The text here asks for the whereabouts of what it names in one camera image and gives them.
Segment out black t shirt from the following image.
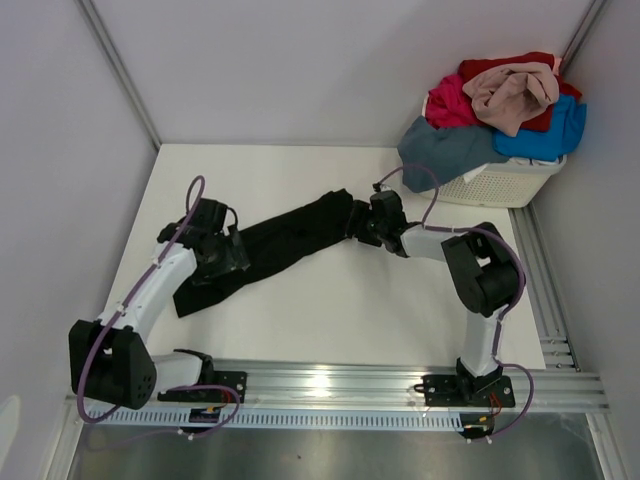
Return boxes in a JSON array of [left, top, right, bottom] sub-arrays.
[[173, 189, 354, 318]]

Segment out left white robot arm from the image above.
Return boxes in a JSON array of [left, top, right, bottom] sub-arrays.
[[68, 199, 249, 410]]

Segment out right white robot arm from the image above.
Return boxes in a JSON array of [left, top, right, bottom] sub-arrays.
[[346, 190, 526, 405]]

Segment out grey blue t shirt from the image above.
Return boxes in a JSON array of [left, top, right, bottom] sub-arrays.
[[397, 116, 510, 193]]

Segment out white laundry basket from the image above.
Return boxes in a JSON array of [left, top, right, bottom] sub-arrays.
[[438, 173, 554, 208]]

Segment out magenta t shirt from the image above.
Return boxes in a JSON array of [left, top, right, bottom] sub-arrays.
[[424, 74, 478, 129]]

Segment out beige pink t shirt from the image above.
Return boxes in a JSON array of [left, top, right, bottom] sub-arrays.
[[462, 62, 560, 137]]

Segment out dark red t shirt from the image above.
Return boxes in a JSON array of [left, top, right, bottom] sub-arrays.
[[458, 52, 583, 132]]

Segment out bright blue t shirt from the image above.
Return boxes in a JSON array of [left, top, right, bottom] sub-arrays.
[[492, 94, 588, 162]]

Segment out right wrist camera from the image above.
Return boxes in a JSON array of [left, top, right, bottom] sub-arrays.
[[371, 183, 396, 200]]

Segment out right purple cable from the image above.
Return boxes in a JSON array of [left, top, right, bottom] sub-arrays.
[[374, 163, 537, 443]]

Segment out purple cable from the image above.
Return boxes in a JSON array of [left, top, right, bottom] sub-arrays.
[[374, 163, 537, 443], [75, 174, 241, 451]]

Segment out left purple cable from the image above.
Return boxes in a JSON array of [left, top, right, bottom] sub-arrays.
[[75, 174, 241, 451]]

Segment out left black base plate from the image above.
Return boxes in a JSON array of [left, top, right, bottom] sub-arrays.
[[158, 369, 247, 404]]

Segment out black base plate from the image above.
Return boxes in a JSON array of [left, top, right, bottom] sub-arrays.
[[158, 369, 247, 404], [412, 374, 516, 408]]

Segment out aluminium mounting rail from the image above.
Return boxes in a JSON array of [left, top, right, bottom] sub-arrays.
[[65, 355, 611, 414]]

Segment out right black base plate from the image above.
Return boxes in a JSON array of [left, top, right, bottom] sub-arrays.
[[412, 374, 516, 408]]

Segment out white slotted cable duct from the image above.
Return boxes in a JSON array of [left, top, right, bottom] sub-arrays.
[[102, 406, 463, 432]]

